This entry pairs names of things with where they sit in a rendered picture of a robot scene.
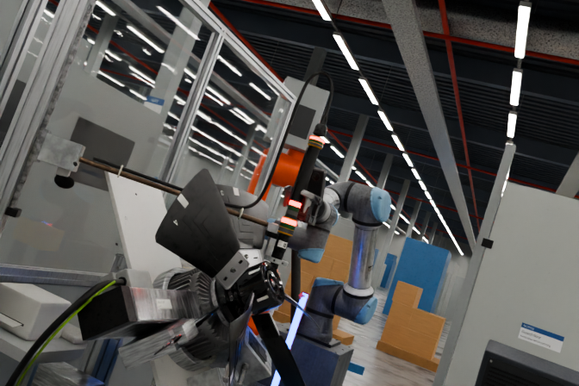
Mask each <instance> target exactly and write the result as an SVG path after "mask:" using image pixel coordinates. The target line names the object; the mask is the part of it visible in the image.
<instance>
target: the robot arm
mask: <svg viewBox="0 0 579 386"><path fill-rule="evenodd" d="M326 178H327V171H326V170H323V169H321V168H317V167H314V169H313V172H312V175H311V178H310V180H309V183H308V191H306V190H302V191H301V192H300V194H301V195H303V196H304V198H303V200H302V205H301V207H300V210H299V213H298V216H297V217H296V221H297V223H296V228H295V231H294V233H293V236H290V239H289V244H288V246H287V247H288V248H290V249H293V250H296V251H298V257H299V258H302V259H305V260H307V261H310V262H313V263H319V262H320V261H321V258H322V255H323V253H324V251H325V247H326V244H327V239H328V236H329V234H330V231H331V229H332V226H334V225H335V224H336V223H337V221H338V219H339V213H338V211H337V210H341V211H345V212H347V213H351V214H352V222H353V223H354V224H355V229H354V236H353V243H352V256H351V263H350V270H349V277H348V282H347V283H345V284H344V282H341V281H337V280H332V279H328V278H324V277H317V278H316V279H315V280H314V284H313V286H312V289H311V292H310V295H309V299H308V303H307V306H306V309H305V311H306V312H307V313H308V314H309V315H310V316H311V317H312V318H313V319H314V321H315V322H316V323H317V324H318V326H319V327H320V328H318V327H317V325H316V324H315V323H314V322H313V321H312V320H311V319H310V318H309V317H308V316H307V315H306V314H304V313H303V315H302V318H301V321H300V324H299V327H298V329H297V332H299V333H302V334H305V335H307V336H309V337H311V338H314V339H319V340H323V341H332V337H333V317H334V315H335V314H336V315H337V316H340V317H342V318H345V319H347V320H349V321H353V322H354V323H358V324H361V325H364V324H366V323H368V322H369V321H370V319H371V318H372V316H373V314H374V313H375V311H376V308H377V302H378V300H377V298H376V297H375V296H373V291H374V290H373V288H372V287H371V286H370V281H371V274H372V268H373V262H374V256H375V249H376V243H377V230H378V228H379V227H381V226H382V225H383V223H384V222H386V220H388V218H389V213H390V210H391V199H390V195H389V193H388V192H387V191H386V190H381V189H379V188H377V187H371V186H368V185H364V184H358V183H355V182H352V181H344V182H338V183H335V184H331V185H328V186H327V187H325V183H326ZM292 189H293V187H292V186H291V185H287V186H285V187H284V197H283V206H284V207H286V206H287V204H288V201H289V199H290V194H291V191H292Z"/></svg>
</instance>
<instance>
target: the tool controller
mask: <svg viewBox="0 0 579 386"><path fill-rule="evenodd" d="M475 386H579V371H576V370H572V369H570V368H567V367H564V366H562V365H560V364H556V363H553V362H551V361H548V360H546V359H543V358H540V357H537V356H534V355H532V354H530V353H527V352H523V351H521V350H518V349H515V348H513V347H511V346H507V345H504V344H502V343H499V342H497V341H494V340H492V339H490V340H489V342H488V344H487V346H486V349H485V352H484V354H483V357H482V362H481V366H480V369H479V371H478V375H477V378H476V383H475Z"/></svg>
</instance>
